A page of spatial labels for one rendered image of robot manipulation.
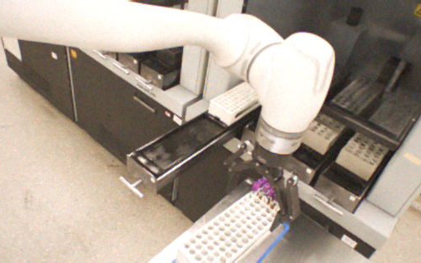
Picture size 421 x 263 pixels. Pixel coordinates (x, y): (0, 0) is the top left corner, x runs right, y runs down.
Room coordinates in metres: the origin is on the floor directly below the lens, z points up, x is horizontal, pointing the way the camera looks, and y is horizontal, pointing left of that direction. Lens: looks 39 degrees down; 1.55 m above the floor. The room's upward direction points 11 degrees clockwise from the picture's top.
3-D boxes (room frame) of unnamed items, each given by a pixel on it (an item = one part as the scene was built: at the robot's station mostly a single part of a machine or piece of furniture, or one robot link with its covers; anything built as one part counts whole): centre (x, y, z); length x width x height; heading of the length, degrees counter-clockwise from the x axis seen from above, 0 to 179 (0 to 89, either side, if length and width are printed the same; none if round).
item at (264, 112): (0.54, -0.12, 1.26); 0.13 x 0.11 x 0.16; 31
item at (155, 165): (0.96, 0.00, 0.78); 0.73 x 0.14 x 0.09; 147
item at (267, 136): (0.53, -0.13, 1.16); 0.09 x 0.09 x 0.06
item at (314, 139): (0.93, -0.34, 0.85); 0.12 x 0.02 x 0.06; 56
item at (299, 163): (1.13, -0.47, 0.78); 0.73 x 0.14 x 0.09; 147
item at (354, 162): (0.85, -0.47, 0.85); 0.12 x 0.02 x 0.06; 56
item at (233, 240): (0.50, -0.11, 0.85); 0.30 x 0.10 x 0.06; 141
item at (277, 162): (0.53, -0.13, 1.08); 0.08 x 0.07 x 0.09; 51
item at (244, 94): (1.11, -0.10, 0.83); 0.30 x 0.10 x 0.06; 147
